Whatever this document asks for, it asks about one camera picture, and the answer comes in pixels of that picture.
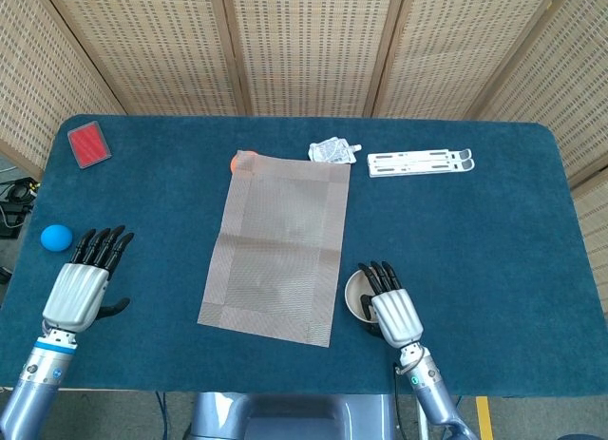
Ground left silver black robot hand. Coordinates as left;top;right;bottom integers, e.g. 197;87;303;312
41;224;135;335

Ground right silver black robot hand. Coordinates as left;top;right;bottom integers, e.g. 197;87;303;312
356;260;425;349

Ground white round bowl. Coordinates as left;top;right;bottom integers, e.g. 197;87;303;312
344;270;381;323

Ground brown woven placemat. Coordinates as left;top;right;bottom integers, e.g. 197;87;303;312
197;149;352;349

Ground blue ball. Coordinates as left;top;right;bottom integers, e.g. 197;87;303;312
40;223;74;253

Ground teal table cover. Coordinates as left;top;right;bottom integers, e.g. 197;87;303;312
0;114;608;397

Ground yellow floor tape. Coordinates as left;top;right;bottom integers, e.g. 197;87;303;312
476;395;495;440

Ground blue-grey robot torso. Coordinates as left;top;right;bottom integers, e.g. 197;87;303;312
189;391;395;440

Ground white folding laptop stand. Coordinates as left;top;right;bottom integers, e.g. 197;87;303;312
367;147;477;179

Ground red card box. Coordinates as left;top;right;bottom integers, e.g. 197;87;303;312
66;120;113;170

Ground silver spout pouch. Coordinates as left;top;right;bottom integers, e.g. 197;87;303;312
308;136;363;165

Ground orange disc with hole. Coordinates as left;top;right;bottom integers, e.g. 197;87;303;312
229;150;260;175

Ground woven wooden folding screen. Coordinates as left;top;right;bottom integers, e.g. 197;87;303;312
0;0;608;316

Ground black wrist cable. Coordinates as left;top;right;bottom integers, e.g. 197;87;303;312
391;361;405;440

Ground black devices with cables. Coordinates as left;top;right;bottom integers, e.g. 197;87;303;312
0;176;42;241

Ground blue cable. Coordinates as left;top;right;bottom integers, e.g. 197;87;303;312
155;391;171;440

